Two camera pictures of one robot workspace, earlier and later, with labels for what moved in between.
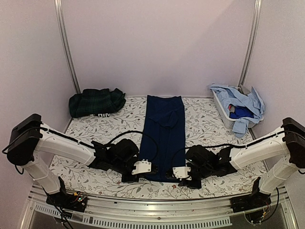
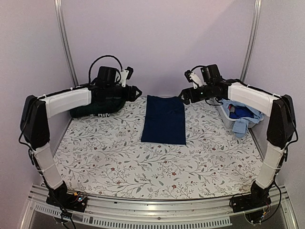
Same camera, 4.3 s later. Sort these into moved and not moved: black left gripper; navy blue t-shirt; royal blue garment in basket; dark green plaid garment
Moved: black left gripper; navy blue t-shirt
Not moved: royal blue garment in basket; dark green plaid garment
